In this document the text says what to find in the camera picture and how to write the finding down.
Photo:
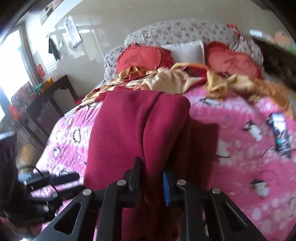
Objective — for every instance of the white square pillow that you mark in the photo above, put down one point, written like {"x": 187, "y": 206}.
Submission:
{"x": 191, "y": 52}

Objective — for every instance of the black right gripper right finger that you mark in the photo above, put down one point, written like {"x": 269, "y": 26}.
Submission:
{"x": 188, "y": 198}

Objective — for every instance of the dark wooden desk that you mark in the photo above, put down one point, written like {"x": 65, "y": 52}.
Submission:
{"x": 35, "y": 108}

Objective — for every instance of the white cylindrical tube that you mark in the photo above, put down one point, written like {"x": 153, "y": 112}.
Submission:
{"x": 69, "y": 113}

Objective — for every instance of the wall calendar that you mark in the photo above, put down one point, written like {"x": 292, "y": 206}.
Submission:
{"x": 72, "y": 31}

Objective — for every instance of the dark red fleece garment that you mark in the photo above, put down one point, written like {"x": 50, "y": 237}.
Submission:
{"x": 131, "y": 124}

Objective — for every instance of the red heart pillow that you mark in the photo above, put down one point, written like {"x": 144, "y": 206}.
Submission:
{"x": 221, "y": 58}
{"x": 143, "y": 56}

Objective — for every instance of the yellow bag on desk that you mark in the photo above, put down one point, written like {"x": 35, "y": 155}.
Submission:
{"x": 44, "y": 85}

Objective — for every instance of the framed picture on desk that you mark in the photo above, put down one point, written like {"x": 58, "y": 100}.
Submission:
{"x": 23, "y": 97}

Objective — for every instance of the dark hanging cloth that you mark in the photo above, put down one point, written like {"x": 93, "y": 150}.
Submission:
{"x": 53, "y": 50}

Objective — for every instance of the red wall sticker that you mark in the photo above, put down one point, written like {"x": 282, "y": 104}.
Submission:
{"x": 40, "y": 70}

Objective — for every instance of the smartphone on bed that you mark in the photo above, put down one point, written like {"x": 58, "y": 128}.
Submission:
{"x": 278, "y": 124}

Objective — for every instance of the red heart pillow right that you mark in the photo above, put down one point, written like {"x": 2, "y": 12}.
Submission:
{"x": 221, "y": 58}

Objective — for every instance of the red heart pillow left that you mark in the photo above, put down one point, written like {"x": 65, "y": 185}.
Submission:
{"x": 143, "y": 56}

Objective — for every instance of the red and yellow blanket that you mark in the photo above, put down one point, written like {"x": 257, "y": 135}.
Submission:
{"x": 182, "y": 76}

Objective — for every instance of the pink penguin print blanket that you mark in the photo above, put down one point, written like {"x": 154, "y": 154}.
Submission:
{"x": 226, "y": 144}

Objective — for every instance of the wall poster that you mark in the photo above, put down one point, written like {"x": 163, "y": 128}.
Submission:
{"x": 48, "y": 10}

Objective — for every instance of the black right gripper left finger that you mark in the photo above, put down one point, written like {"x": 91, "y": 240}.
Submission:
{"x": 123, "y": 193}

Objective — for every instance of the red box on cabinet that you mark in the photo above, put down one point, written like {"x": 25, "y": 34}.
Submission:
{"x": 14, "y": 112}

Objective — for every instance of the floral headboard cushion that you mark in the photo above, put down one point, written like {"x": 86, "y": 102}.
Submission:
{"x": 183, "y": 31}

